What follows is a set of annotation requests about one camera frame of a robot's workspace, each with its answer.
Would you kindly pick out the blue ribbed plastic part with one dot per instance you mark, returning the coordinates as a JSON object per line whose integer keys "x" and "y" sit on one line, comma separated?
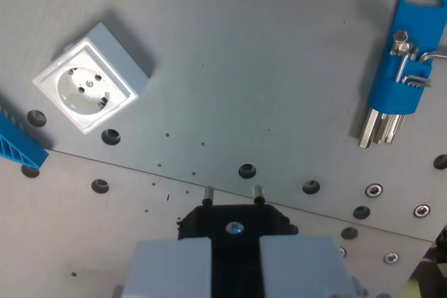
{"x": 19, "y": 148}

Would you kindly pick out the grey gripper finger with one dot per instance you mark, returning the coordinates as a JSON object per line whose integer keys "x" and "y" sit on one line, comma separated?
{"x": 171, "y": 270}
{"x": 304, "y": 270}

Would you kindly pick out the silver socket head screw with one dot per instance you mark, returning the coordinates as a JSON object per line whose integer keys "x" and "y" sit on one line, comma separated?
{"x": 373, "y": 190}
{"x": 391, "y": 258}
{"x": 342, "y": 252}
{"x": 421, "y": 210}

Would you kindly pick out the medium silver hex key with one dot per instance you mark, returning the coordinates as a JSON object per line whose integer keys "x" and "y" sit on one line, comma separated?
{"x": 394, "y": 128}
{"x": 383, "y": 130}

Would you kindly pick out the white wall socket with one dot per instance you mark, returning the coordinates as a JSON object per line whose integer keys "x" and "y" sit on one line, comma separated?
{"x": 101, "y": 67}

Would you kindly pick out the blue hex key holder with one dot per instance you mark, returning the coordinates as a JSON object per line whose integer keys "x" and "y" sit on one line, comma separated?
{"x": 412, "y": 19}

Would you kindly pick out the thin silver hex key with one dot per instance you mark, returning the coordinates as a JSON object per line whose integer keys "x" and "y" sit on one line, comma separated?
{"x": 434, "y": 56}

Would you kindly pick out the dark blurred object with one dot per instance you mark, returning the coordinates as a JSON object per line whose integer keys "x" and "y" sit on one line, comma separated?
{"x": 431, "y": 270}

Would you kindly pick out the large silver hex key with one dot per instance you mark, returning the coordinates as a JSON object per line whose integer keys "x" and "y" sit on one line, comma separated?
{"x": 369, "y": 128}

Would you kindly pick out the small silver hex key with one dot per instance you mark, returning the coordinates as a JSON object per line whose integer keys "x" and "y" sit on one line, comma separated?
{"x": 417, "y": 81}
{"x": 402, "y": 67}

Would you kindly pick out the black plug with metal pins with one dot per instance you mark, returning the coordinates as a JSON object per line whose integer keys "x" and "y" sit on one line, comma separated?
{"x": 235, "y": 242}

